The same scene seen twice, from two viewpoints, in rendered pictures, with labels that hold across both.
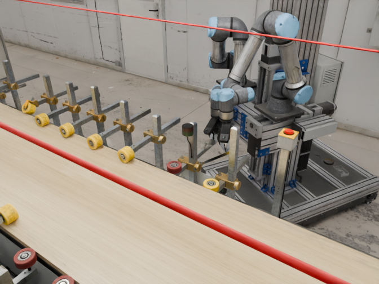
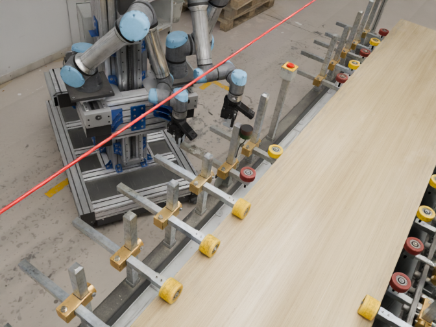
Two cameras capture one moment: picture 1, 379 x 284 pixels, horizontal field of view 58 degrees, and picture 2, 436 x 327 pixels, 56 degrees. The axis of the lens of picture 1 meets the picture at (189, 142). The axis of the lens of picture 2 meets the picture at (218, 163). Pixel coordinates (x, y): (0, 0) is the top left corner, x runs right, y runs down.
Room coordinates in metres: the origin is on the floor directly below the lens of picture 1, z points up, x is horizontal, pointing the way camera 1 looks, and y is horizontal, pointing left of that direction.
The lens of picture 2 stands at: (1.85, 1.51, 2.32)
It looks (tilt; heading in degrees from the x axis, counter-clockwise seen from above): 44 degrees down; 263
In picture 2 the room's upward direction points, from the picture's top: 10 degrees clockwise
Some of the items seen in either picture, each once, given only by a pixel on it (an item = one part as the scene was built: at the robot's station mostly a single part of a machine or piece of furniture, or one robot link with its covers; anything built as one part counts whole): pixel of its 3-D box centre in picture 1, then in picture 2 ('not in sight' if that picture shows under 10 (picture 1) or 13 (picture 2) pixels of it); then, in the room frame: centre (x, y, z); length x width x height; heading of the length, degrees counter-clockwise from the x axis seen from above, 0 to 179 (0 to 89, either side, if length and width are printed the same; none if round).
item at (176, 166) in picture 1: (174, 172); (246, 179); (1.51, 0.08, 0.85); 0.08 x 0.08 x 0.11
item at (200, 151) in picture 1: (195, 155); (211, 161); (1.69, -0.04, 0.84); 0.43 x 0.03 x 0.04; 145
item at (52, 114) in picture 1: (71, 105); (69, 302); (2.19, 0.83, 0.95); 0.50 x 0.04 x 0.04; 145
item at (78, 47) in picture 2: (237, 60); (84, 57); (2.37, -0.34, 1.21); 0.13 x 0.12 x 0.14; 84
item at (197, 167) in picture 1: (189, 164); (228, 167); (1.60, 0.00, 0.85); 0.13 x 0.06 x 0.05; 55
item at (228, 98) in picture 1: (227, 100); (237, 82); (1.60, -0.20, 1.24); 0.09 x 0.08 x 0.11; 115
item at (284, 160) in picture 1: (280, 185); (278, 109); (1.30, -0.44, 0.93); 0.05 x 0.04 x 0.45; 55
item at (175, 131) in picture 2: (216, 122); (177, 124); (1.88, -0.17, 0.97); 0.09 x 0.08 x 0.12; 145
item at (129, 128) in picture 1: (123, 125); (168, 213); (1.89, 0.41, 0.95); 0.13 x 0.06 x 0.05; 55
